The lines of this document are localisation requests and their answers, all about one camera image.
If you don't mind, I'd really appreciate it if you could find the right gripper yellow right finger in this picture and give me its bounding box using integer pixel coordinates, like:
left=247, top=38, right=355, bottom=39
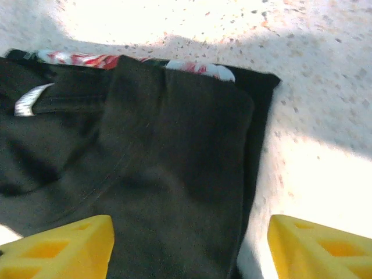
left=267, top=214, right=372, bottom=279

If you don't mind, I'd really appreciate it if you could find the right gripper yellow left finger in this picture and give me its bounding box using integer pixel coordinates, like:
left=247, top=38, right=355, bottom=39
left=0, top=214, right=115, bottom=279

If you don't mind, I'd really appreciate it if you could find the black floral print t-shirt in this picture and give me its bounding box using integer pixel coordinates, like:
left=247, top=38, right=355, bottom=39
left=0, top=48, right=282, bottom=279

